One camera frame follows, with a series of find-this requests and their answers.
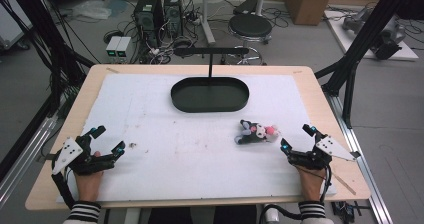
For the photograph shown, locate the grey machine on platform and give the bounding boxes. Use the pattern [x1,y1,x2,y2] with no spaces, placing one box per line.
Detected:
[342,7,407,61]

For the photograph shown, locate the black metal frame stand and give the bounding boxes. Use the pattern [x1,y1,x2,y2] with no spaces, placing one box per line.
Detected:
[314,0,424,129]
[0,0,96,182]

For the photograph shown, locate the aluminium rail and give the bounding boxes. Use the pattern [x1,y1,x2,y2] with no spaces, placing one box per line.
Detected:
[324,91,395,224]
[0,114,58,207]

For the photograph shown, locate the person's left hand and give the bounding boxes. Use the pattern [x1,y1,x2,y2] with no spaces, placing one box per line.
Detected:
[73,170,105,204]

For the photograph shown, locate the flat black case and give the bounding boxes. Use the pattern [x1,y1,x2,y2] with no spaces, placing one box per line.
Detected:
[232,0,260,16]

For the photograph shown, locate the cardboard box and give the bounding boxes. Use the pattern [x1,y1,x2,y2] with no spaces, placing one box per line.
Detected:
[284,0,336,26]

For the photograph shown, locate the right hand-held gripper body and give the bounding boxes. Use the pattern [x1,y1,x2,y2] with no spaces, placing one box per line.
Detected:
[288,133,362,171]

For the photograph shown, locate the white power supply box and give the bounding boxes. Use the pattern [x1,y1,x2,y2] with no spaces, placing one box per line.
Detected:
[115,36,132,59]
[105,35,122,59]

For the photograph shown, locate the white foam mat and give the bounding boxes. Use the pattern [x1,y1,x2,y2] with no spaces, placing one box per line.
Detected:
[56,73,338,204]

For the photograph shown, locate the small electronics board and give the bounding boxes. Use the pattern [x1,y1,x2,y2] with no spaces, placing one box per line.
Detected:
[331,200,364,224]

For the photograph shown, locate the small plush toy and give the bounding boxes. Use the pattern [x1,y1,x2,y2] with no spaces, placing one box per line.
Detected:
[234,118,281,146]

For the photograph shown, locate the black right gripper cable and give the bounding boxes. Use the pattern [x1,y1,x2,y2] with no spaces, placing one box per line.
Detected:
[259,163,334,222]

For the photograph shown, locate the large black computer tower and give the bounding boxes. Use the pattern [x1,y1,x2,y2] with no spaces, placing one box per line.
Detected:
[133,0,165,49]

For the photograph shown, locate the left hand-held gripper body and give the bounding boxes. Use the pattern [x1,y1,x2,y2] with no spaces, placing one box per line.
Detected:
[51,133,116,176]

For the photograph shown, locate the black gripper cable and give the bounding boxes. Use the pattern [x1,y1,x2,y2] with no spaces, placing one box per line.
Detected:
[259,163,334,222]
[50,173,76,209]

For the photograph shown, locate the wooden table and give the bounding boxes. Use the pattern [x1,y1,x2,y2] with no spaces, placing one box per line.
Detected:
[24,63,372,212]

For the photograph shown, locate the white floor platform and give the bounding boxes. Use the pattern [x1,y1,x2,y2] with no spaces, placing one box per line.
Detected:
[324,9,420,62]

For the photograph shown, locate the tangle of floor cables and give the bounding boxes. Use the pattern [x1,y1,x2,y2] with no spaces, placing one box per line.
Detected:
[103,0,204,66]

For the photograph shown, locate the person's dark trousers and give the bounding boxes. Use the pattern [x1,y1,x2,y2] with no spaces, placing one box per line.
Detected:
[147,205,258,224]

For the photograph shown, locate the white desk leg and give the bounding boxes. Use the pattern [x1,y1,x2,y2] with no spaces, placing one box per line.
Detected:
[199,0,217,47]

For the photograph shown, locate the black round stool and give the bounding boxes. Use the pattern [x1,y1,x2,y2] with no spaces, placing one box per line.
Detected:
[227,13,273,66]

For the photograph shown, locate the slim black computer tower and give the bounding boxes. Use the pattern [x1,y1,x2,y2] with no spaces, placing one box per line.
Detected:
[163,0,184,39]

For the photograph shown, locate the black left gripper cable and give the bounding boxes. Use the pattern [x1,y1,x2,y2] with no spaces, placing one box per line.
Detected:
[50,173,76,209]

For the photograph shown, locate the black oval tray with handle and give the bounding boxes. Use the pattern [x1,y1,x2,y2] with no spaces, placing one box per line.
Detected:
[170,47,250,114]

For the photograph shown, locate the thin wooden stick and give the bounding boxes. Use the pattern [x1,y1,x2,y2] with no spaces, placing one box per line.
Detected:
[332,173,357,196]

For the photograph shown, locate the clear plastic bag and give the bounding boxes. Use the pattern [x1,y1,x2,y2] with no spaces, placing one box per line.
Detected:
[70,0,113,21]

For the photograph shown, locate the person's right hand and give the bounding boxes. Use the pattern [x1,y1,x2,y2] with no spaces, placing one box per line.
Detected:
[294,165,327,204]

